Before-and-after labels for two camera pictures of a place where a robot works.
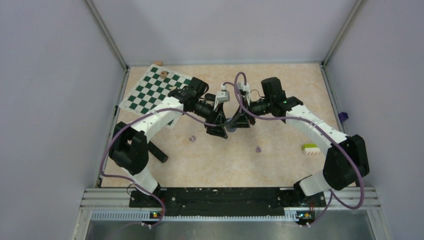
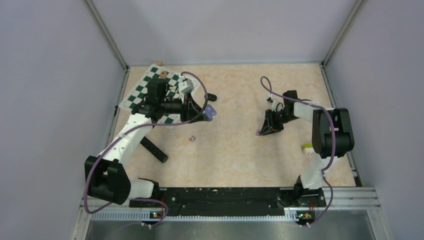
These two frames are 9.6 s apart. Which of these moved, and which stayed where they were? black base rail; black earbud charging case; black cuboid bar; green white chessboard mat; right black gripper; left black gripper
Moved: right black gripper; left black gripper
Stayed: black earbud charging case; black cuboid bar; black base rail; green white chessboard mat
